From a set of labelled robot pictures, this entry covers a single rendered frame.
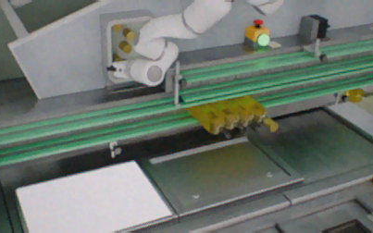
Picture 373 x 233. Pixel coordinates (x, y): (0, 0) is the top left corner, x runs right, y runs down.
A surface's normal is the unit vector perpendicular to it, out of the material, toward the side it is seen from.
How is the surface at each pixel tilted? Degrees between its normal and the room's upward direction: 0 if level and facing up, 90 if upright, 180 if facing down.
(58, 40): 0
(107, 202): 90
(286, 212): 90
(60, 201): 90
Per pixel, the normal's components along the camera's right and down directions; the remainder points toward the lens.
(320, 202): 0.04, -0.88
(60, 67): 0.44, 0.44
